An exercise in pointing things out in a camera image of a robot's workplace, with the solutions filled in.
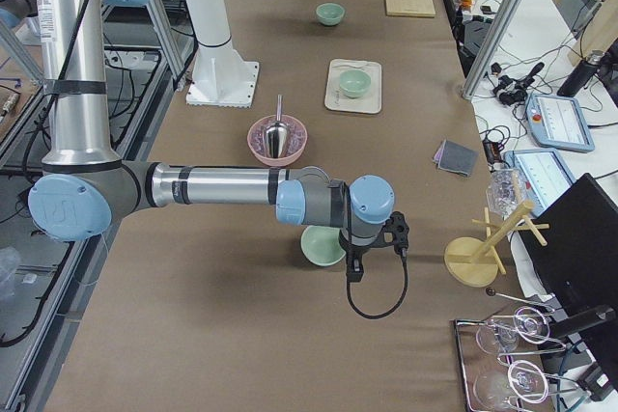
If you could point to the blue teach pendant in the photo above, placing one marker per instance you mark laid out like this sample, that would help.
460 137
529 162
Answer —
546 173
558 122

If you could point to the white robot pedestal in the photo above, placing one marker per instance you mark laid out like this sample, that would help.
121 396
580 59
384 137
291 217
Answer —
220 76

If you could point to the pink bowl with ice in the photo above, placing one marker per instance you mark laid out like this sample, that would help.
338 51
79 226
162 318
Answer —
298 141

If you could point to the wooden mug tree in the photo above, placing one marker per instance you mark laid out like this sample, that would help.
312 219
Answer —
476 263

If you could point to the green bowl on tray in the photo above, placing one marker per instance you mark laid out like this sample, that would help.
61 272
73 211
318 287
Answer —
354 83

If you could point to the cream rabbit tray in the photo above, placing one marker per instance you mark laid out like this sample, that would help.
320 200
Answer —
335 100

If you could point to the wooden cutting board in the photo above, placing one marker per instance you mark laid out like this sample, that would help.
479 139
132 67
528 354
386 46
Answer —
410 8

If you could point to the grey folded cloth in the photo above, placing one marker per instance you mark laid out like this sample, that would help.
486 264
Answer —
455 158

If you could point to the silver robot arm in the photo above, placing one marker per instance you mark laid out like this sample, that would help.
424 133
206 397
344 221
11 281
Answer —
86 186

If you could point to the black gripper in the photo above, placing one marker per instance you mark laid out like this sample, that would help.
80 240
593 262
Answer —
354 256

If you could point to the green bowl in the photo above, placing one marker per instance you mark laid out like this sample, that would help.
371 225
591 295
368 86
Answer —
330 14
354 83
320 245

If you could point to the steel ice scoop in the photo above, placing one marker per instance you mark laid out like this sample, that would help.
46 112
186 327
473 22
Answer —
276 135

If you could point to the black water bottle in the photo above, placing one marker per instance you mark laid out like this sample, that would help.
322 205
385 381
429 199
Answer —
581 74

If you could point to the aluminium frame post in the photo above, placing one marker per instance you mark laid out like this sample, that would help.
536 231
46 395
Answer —
489 47

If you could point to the black monitor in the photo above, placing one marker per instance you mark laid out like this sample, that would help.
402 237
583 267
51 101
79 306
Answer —
579 262

